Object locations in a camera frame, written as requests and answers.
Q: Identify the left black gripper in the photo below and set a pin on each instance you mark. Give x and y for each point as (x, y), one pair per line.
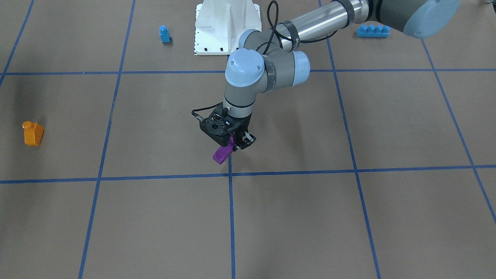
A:
(244, 124)

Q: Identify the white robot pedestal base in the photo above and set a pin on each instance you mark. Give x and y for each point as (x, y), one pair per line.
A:
(220, 23)

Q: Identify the orange trapezoid block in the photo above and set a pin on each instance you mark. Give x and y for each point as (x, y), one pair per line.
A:
(33, 133)

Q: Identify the small blue block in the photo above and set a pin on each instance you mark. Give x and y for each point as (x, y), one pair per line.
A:
(164, 34)

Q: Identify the long blue four-stud block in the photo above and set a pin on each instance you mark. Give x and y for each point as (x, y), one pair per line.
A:
(373, 31)

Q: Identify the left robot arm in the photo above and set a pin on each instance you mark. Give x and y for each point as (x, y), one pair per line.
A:
(269, 60)

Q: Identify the brown paper table mat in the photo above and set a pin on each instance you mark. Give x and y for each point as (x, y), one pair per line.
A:
(381, 165)

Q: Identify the purple trapezoid block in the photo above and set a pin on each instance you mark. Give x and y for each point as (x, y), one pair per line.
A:
(224, 152)

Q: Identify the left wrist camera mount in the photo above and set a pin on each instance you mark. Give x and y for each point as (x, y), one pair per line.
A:
(208, 125)

